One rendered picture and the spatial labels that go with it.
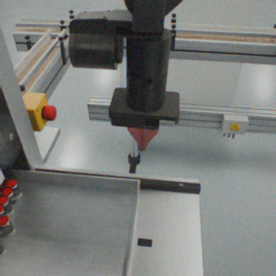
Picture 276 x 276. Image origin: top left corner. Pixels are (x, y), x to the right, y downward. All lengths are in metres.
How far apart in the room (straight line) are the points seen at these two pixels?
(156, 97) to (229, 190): 1.52
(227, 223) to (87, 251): 1.22
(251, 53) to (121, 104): 0.98
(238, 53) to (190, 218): 0.86
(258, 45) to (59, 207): 1.03
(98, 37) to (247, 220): 1.54
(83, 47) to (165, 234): 0.41
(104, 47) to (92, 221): 0.39
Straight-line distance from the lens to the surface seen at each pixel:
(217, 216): 1.73
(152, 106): 0.39
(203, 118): 1.51
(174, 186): 0.65
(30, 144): 0.69
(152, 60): 0.35
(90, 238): 0.60
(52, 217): 0.65
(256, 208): 1.84
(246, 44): 1.31
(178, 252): 0.59
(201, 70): 2.03
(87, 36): 0.36
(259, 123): 1.58
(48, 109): 0.70
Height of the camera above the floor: 1.41
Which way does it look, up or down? 42 degrees down
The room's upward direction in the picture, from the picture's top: straight up
